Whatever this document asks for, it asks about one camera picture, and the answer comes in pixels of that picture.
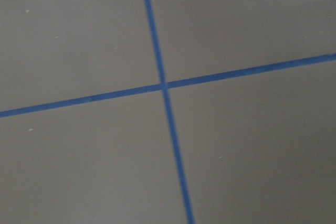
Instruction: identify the brown paper table cover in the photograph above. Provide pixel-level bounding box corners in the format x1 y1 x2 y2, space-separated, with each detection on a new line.
1 0 335 223

